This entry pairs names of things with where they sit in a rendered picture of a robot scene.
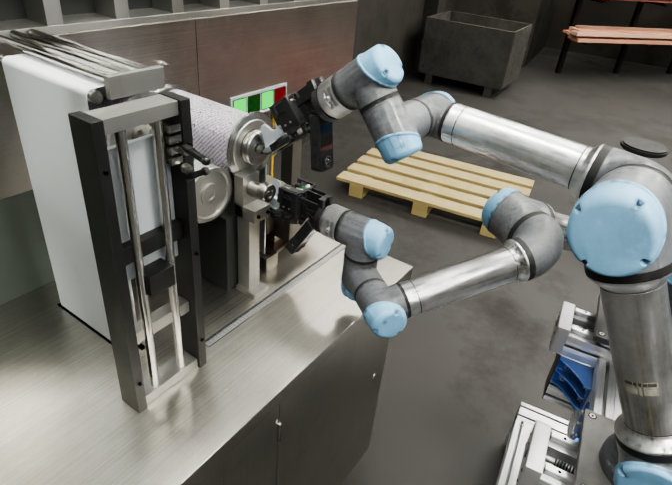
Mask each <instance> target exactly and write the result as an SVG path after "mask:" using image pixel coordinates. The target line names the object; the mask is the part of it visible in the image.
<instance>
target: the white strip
mask: <svg viewBox="0 0 672 485"><path fill-rule="evenodd" d="M0 66H3V70H4V74H5V78H6V82H7V86H8V90H9V94H10V98H11V102H12V106H13V111H14V115H15V119H16V123H17V127H18V131H19V135H20V139H21V143H22V147H23V151H24V155H25V159H26V163H27V167H28V172H29V176H30V180H31V184H32V188H33V192H34V196H35V200H36V204H37V208H38V212H39V216H40V220H41V224H42V228H43V233H44V237H45V241H46V245H47V249H48V253H49V257H50V261H51V265H52V269H53V273H54V277H55V281H56V285H57V289H58V294H59V298H60V302H61V303H59V304H57V305H58V306H59V307H61V308H62V309H63V310H65V311H66V312H67V313H69V314H70V315H71V316H73V317H74V318H76V319H77V320H78V321H80V322H81V323H82V324H84V325H85V326H86V327H88V328H89V329H90V330H92V331H93V332H95V333H96V334H97V335H99V336H100V337H101V338H103V339H104V340H105V341H107V342H108V343H110V344H111V338H110V333H109V328H108V323H107V317H106V312H105V307H104V302H103V296H102V291H101V286H100V281H99V275H98V270H97V265H96V260H95V254H94V249H93V244H92V239H91V233H90V228H89V223H88V218H87V212H86V207H85V202H84V197H83V191H82V186H81V181H80V176H79V171H78V165H77V160H76V155H75V150H74V144H73V139H72V134H71V129H70V123H69V118H68V113H72V112H77V111H82V112H86V111H89V107H88V101H89V102H91V103H94V104H100V103H101V102H102V100H103V94H102V93H101V92H100V91H98V90H95V89H96V88H100V87H99V86H96V85H94V84H91V83H89V82H86V81H83V80H81V79H78V78H75V77H73V76H70V75H67V74H65V73H62V72H59V71H57V70H54V69H52V68H49V67H46V66H44V65H41V64H38V63H36V62H33V61H30V60H28V59H25V58H22V57H20V56H17V55H11V56H7V55H4V54H1V53H0ZM111 345H112V344H111Z"/></svg>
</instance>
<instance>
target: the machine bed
mask: <svg viewBox="0 0 672 485"><path fill-rule="evenodd" d="M339 244H341V243H339V242H336V241H335V240H332V239H330V238H328V237H326V236H324V235H322V234H321V233H319V232H316V233H315V234H314V235H313V236H312V237H311V238H310V240H309V241H308V242H307V243H306V244H305V247H304V248H303V249H302V250H300V251H299V252H295V253H293V254H291V253H290V252H289V251H288V250H287V248H285V249H284V250H282V251H281V252H279V253H278V263H277V266H275V267H274V268H272V269H271V270H269V271H268V272H265V271H263V270H261V269H259V281H260V282H262V283H264V284H266V285H268V290H267V291H265V292H264V293H262V294H261V295H260V296H258V297H257V298H255V299H253V298H252V297H250V296H248V295H246V294H244V293H243V292H241V291H239V290H237V289H236V287H235V288H233V289H232V290H230V291H226V290H225V289H223V288H221V287H219V286H217V285H216V284H214V283H212V282H210V281H209V280H207V279H205V278H203V277H202V276H201V282H202V298H203V314H204V330H205V340H206V339H207V338H209V337H210V336H212V335H213V334H214V333H216V332H217V331H219V330H220V329H221V328H223V327H224V326H226V325H227V324H228V323H230V322H231V321H233V320H234V319H235V318H237V317H238V316H240V315H241V314H242V313H244V312H245V311H247V310H248V309H250V308H251V307H252V306H254V305H255V304H257V303H258V302H259V301H261V300H262V299H264V298H265V297H266V296H268V295H269V294H271V293H272V292H273V291H275V290H276V289H278V288H279V287H280V286H282V285H283V284H285V283H286V282H287V281H289V280H290V279H292V278H293V277H294V276H296V275H297V274H299V273H300V272H302V271H303V270H304V269H306V268H307V267H309V266H310V265H311V264H313V263H314V262H316V261H317V260H318V259H320V258H321V257H323V256H324V255H325V254H327V253H328V252H330V251H331V250H332V249H334V248H335V247H337V246H338V245H339ZM344 253H345V249H343V250H342V251H340V252H339V253H338V254H336V255H335V256H334V257H332V258H331V259H329V260H328V261H327V262H325V263H324V264H323V265H321V266H320V267H319V268H317V269H316V270H314V271H313V272H312V273H310V274H309V275H308V276H306V277H305V278H303V279H302V280H301V281H299V282H298V283H297V284H295V285H294V286H293V287H291V288H290V289H288V290H287V291H286V292H284V293H283V294H282V295H280V296H279V297H277V298H276V299H275V300H273V301H272V302H271V303H269V304H268V305H267V306H265V307H264V308H262V309H261V310H260V311H258V312H257V313H256V314H254V315H253V316H251V317H250V318H249V319H247V320H246V321H245V322H243V323H242V324H240V325H239V326H238V327H236V328H235V329H234V330H232V331H231V332H230V333H228V334H227V335H225V336H224V337H223V338H221V339H220V340H219V341H217V342H216V343H214V344H213V345H212V346H210V347H208V346H206V345H205V346H206V361H207V363H206V364H205V365H203V366H202V367H201V368H200V367H197V368H195V369H194V370H193V371H191V372H190V373H189V374H187V375H186V376H185V377H183V378H182V379H181V380H179V381H178V382H177V383H175V384H174V385H173V386H171V387H170V388H169V389H167V390H166V391H165V392H163V393H162V394H161V395H159V396H158V397H157V398H155V399H154V400H153V401H151V402H150V403H149V404H147V408H146V409H145V410H144V411H142V412H141V413H138V412H137V411H136V410H134V409H133V408H132V407H131V406H129V405H128V404H127V403H126V402H124V401H123V400H122V396H121V391H120V386H119V380H118V375H117V370H116V365H115V359H114V354H113V349H112V345H111V344H110V343H108V342H107V341H105V340H104V339H103V338H101V337H100V336H99V335H97V334H96V333H95V332H93V331H92V330H90V329H89V328H88V327H86V326H85V325H84V324H82V323H81V322H80V321H78V320H77V319H76V318H74V317H73V316H71V315H70V314H69V313H67V312H66V311H65V310H63V309H62V308H61V307H59V306H58V305H57V304H59V303H61V302H60V298H59V294H58V289H57V285H56V281H55V280H54V281H52V282H50V283H48V284H45V285H43V286H41V287H39V288H37V289H35V290H33V291H31V292H28V293H26V294H24V295H22V296H20V297H18V298H16V299H13V300H11V301H9V302H7V303H5V304H3V305H1V306H0V485H197V484H198V483H199V482H200V481H201V480H202V479H203V478H204V477H205V476H206V475H207V474H208V473H209V472H210V471H211V470H212V469H213V468H214V467H215V466H216V465H218V464H219V463H220V462H221V461H222V460H223V459H224V458H225V457H226V456H227V455H228V454H229V453H230V452H231V451H232V450H233V449H234V448H235V447H236V446H237V445H238V444H239V443H240V442H241V441H242V440H243V439H244V438H246V437H247V436H248V435H249V434H250V433H251V432H252V431H253V430H254V429H255V428H256V427H257V426H258V425H259V424H260V423H261V422H262V421H263V420H264V419H265V418H266V417H267V416H268V415H269V414H270V413H271V412H272V411H274V410H275V409H276V408H277V407H278V406H279V405H280V404H281V403H282V402H283V401H284V400H285V399H286V398H287V397H288V396H289V395H290V394H291V393H292V392H293V391H294V390H295V389H296V388H297V387H298V386H299V385H301V384H302V383H303V382H304V381H305V380H306V379H307V378H308V377H309V376H310V375H311V374H312V373H313V372H314V371H315V370H316V369H317V368H318V367H319V366H320V365H321V364H322V363H323V362H324V361H325V360H326V359H327V358H329V357H330V356H331V355H332V354H333V353H334V352H335V351H336V350H337V349H338V348H339V347H340V346H341V345H342V344H343V343H344V342H345V341H346V340H347V339H348V338H349V337H350V336H351V335H352V334H353V333H354V332H355V331H357V330H358V329H359V328H360V327H361V326H362V325H363V324H364V323H365V320H364V317H363V314H362V312H361V310H360V309H359V307H358V305H357V303H356V301H353V300H350V299H348V297H346V296H344V295H343V293H342V291H341V275H342V270H343V262H344ZM412 269H413V267H412V266H410V265H408V264H405V263H403V262H401V261H399V260H396V259H394V258H392V257H389V256H387V255H386V256H385V257H384V258H383V259H380V260H378V264H377V270H378V272H379V274H380V275H381V276H382V277H383V280H384V281H385V283H386V284H387V286H390V285H393V284H395V283H399V282H402V281H405V280H408V279H410V278H411V274H412ZM153 336H154V344H155V352H156V359H157V367H160V366H161V365H163V364H164V363H165V362H167V361H168V360H170V359H171V358H173V357H174V356H175V348H174V338H173V329H172V322H171V323H170V324H168V325H167V326H165V327H164V328H162V329H160V330H159V331H157V332H156V333H154V334H153Z"/></svg>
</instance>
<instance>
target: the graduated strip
mask: <svg viewBox="0 0 672 485"><path fill-rule="evenodd" d="M343 249H345V245H343V244H339V245H338V246H337V247H335V248H334V249H332V250H331V251H330V252H328V253H327V254H325V255H324V256H323V257H321V258H320V259H318V260H317V261H316V262H314V263H313V264H311V265H310V266H309V267H307V268H306V269H304V270H303V271H302V272H300V273H299V274H297V275H296V276H294V277H293V278H292V279H290V280H289V281H287V282H286V283H285V284H283V285H282V286H280V287H279V288H278V289H276V290H275V291H273V292H272V293H271V294H269V295H268V296H266V297H265V298H264V299H262V300H261V301H259V302H258V303H257V304H255V305H254V306H252V307H251V308H250V309H248V310H247V311H245V312H244V313H242V314H241V315H240V316H238V317H237V318H235V319H234V320H233V321H231V322H230V323H228V324H227V325H226V326H224V327H223V328H221V329H220V330H219V331H217V332H216V333H214V334H213V335H212V336H210V337H209V338H207V339H206V340H205V345H206V346H208V347H210V346H212V345H213V344H214V343H216V342H217V341H219V340H220V339H221V338H223V337H224V336H225V335H227V334H228V333H230V332H231V331H232V330H234V329H235V328H236V327H238V326H239V325H240V324H242V323H243V322H245V321H246V320H247V319H249V318H250V317H251V316H253V315H254V314H256V313H257V312H258V311H260V310H261V309H262V308H264V307H265V306H267V305H268V304H269V303H271V302H272V301H273V300H275V299H276V298H277V297H279V296H280V295H282V294H283V293H284V292H286V291H287V290H288V289H290V288H291V287H293V286H294V285H295V284H297V283H298V282H299V281H301V280H302V279H303V278H305V277H306V276H308V275H309V274H310V273H312V272H313V271H314V270H316V269H317V268H319V267H320V266H321V265H323V264H324V263H325V262H327V261H328V260H329V259H331V258H332V257H334V256H335V255H336V254H338V253H339V252H340V251H342V250H343Z"/></svg>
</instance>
